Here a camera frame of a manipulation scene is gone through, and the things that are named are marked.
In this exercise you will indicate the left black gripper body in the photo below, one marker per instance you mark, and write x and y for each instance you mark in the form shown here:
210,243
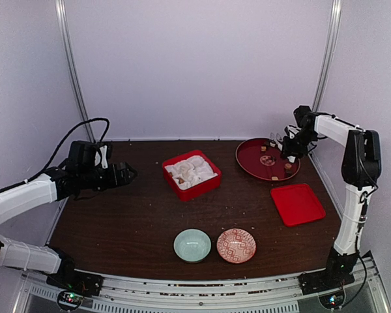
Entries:
90,180

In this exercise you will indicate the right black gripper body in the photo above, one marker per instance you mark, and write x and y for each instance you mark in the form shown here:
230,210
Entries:
298,145

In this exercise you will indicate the white handled serving tongs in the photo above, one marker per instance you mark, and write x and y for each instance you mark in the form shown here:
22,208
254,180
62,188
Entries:
276,141

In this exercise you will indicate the red square box lid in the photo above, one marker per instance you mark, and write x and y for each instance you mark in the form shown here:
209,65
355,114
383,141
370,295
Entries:
297,204

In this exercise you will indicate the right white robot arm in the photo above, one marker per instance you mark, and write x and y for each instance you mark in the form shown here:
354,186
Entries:
360,170

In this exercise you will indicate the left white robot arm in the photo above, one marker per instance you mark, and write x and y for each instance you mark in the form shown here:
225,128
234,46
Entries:
18,199

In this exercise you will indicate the red square chocolate box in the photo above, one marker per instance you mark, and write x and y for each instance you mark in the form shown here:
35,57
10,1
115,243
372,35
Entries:
191,193

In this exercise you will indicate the dark red round tray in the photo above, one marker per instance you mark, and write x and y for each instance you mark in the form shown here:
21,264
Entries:
264,165

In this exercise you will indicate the red patterned ceramic bowl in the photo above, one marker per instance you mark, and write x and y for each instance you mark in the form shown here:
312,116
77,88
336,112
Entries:
236,245

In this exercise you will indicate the pale green ceramic bowl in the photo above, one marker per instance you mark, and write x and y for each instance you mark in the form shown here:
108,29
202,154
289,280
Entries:
192,245

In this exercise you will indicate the right aluminium frame post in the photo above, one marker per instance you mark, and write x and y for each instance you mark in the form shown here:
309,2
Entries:
330,47

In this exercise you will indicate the aluminium frame post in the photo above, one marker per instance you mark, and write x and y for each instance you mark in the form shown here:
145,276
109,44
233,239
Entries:
330,47
74,79

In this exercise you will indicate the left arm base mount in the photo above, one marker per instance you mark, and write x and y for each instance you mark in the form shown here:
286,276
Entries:
75,287

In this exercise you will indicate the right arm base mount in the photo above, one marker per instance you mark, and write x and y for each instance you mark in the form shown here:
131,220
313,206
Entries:
326,287

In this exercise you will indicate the left aluminium frame post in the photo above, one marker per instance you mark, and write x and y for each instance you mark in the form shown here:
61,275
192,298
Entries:
74,79

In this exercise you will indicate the aluminium front rail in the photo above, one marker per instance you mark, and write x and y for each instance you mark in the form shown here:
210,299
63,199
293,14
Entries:
283,293

